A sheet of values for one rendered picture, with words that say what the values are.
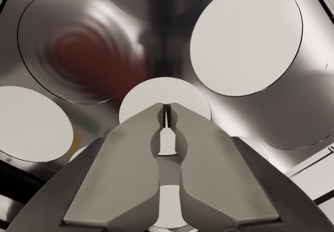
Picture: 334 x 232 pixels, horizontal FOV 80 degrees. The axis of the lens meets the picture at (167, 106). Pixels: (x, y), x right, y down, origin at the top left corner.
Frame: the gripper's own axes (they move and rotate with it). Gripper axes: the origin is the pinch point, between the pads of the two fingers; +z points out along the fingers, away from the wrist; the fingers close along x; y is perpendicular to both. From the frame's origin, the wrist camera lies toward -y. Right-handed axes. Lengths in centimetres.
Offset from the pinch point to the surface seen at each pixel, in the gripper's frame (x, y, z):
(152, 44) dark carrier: -1.1, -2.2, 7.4
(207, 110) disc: 4.5, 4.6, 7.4
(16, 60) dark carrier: -13.6, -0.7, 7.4
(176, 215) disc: 2.0, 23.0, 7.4
